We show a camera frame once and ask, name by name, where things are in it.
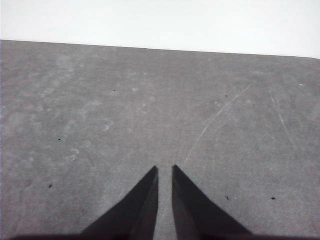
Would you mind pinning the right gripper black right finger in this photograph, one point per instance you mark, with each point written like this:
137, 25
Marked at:
192, 215

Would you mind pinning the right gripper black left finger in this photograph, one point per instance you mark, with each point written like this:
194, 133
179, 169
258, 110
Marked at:
137, 212

